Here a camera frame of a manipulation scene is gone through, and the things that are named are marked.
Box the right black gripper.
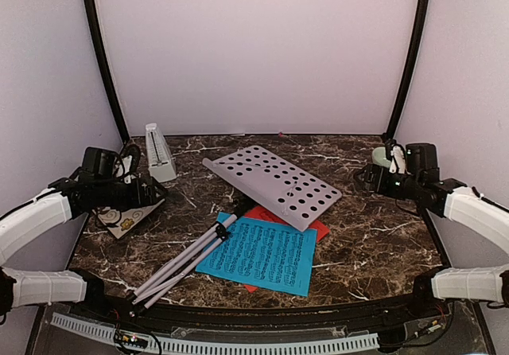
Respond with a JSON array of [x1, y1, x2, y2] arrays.
[[354, 163, 422, 201]]

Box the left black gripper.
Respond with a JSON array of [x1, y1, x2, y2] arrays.
[[95, 177, 169, 213]]

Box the white music stand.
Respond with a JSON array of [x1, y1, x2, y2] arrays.
[[133, 145, 342, 309]]

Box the blue sheet music page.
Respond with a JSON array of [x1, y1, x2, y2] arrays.
[[196, 217, 317, 297]]

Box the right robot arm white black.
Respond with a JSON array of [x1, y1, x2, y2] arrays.
[[355, 139, 508, 318]]

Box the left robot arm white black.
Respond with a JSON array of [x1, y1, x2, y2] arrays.
[[1, 145, 167, 320]]

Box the pale green bowl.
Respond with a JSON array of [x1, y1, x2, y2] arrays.
[[371, 146, 391, 168]]

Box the white metronome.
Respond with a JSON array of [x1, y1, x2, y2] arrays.
[[146, 123, 177, 183]]

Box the floral square plate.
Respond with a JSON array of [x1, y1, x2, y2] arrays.
[[94, 199, 165, 240]]

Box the red sheet music page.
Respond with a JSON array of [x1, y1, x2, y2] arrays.
[[243, 205, 332, 293]]

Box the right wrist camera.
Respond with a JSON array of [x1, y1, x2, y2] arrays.
[[384, 139, 407, 174]]

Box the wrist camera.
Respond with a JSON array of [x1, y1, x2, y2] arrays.
[[384, 139, 407, 174], [114, 144, 141, 184]]

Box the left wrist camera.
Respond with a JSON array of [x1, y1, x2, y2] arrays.
[[114, 144, 141, 184]]

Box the black front rail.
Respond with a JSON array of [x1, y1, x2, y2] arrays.
[[71, 267, 452, 332]]

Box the grey cable duct strip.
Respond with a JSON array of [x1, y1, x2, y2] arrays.
[[50, 313, 379, 354]]

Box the right black frame post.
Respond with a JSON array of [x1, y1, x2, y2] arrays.
[[382, 0, 429, 141]]

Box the black frame post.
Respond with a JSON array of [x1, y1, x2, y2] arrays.
[[382, 0, 429, 141], [83, 0, 130, 144]]

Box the left black frame post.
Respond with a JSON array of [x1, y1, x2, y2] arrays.
[[83, 0, 130, 144]]

